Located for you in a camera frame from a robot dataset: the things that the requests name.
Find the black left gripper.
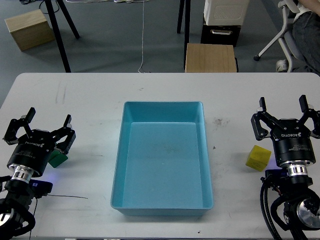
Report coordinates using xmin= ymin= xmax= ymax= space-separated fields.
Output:
xmin=3 ymin=107 xmax=76 ymax=178

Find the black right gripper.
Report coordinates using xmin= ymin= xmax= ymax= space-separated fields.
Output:
xmin=251 ymin=94 xmax=320 ymax=168

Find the green block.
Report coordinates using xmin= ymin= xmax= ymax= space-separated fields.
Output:
xmin=48 ymin=148 xmax=68 ymax=168

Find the yellow block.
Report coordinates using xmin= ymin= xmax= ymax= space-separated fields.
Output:
xmin=245 ymin=145 xmax=272 ymax=172

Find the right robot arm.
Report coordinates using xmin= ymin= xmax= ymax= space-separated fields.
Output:
xmin=251 ymin=95 xmax=320 ymax=240

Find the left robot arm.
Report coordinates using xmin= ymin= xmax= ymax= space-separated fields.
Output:
xmin=0 ymin=107 xmax=76 ymax=240

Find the black drawer box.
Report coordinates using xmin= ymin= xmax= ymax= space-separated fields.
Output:
xmin=200 ymin=24 xmax=241 ymax=47

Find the light wooden box left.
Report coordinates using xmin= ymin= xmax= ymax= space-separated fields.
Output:
xmin=5 ymin=9 xmax=55 ymax=51

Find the white appliance box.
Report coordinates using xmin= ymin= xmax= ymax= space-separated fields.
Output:
xmin=203 ymin=0 xmax=250 ymax=26

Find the black stand legs center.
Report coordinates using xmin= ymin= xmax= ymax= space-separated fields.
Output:
xmin=176 ymin=0 xmax=191 ymax=69

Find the white office chair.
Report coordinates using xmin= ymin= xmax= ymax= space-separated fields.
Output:
xmin=253 ymin=0 xmax=305 ymax=73

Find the seated person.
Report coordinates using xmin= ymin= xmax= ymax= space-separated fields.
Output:
xmin=292 ymin=0 xmax=320 ymax=75

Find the blue plastic tray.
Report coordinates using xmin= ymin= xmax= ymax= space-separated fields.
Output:
xmin=110 ymin=101 xmax=214 ymax=216

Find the black tripod legs left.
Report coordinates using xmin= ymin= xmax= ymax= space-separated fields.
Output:
xmin=44 ymin=0 xmax=80 ymax=73

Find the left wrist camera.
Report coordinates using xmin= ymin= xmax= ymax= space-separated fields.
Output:
xmin=29 ymin=179 xmax=53 ymax=199

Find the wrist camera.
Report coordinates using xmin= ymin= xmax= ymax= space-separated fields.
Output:
xmin=265 ymin=169 xmax=288 ymax=179
xmin=29 ymin=179 xmax=53 ymax=199

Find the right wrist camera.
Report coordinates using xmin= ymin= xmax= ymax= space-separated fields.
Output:
xmin=265 ymin=169 xmax=288 ymax=179

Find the thin black wire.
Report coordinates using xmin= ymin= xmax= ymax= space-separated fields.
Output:
xmin=47 ymin=194 xmax=89 ymax=200

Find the white hanging cable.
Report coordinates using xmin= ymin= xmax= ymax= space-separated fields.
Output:
xmin=137 ymin=0 xmax=148 ymax=74

